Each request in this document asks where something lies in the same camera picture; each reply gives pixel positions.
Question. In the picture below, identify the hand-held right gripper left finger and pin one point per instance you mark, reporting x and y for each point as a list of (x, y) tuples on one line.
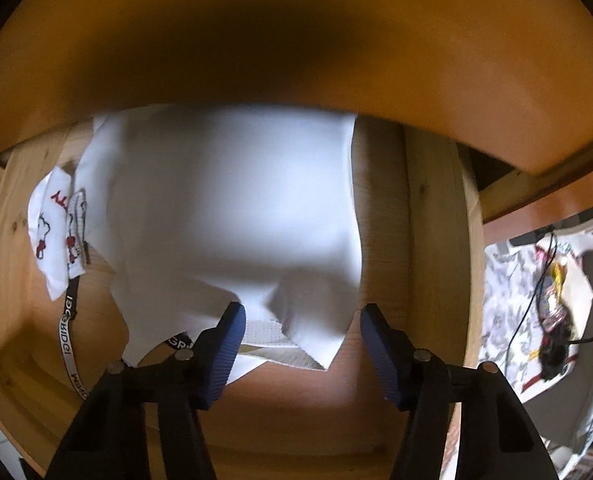
[(226, 350)]

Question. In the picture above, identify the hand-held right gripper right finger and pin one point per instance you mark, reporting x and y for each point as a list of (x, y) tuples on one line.
[(384, 355)]

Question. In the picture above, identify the wooden drawer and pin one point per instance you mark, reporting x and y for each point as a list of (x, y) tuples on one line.
[(426, 260), (426, 85)]

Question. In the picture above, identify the clothes pile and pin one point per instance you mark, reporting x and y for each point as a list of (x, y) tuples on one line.
[(226, 210)]

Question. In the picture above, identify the grey floral bed sheet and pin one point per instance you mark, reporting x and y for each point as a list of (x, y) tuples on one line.
[(501, 310)]

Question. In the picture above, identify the black pouch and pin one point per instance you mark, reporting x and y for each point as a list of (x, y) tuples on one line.
[(553, 355)]

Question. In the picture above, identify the white sock red print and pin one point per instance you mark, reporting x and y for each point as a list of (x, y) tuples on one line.
[(51, 260), (78, 260)]

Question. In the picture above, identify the pile of snack packets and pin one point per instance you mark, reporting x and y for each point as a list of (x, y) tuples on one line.
[(558, 310)]

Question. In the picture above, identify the wooden nightstand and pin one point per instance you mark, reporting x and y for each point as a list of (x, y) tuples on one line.
[(551, 200)]

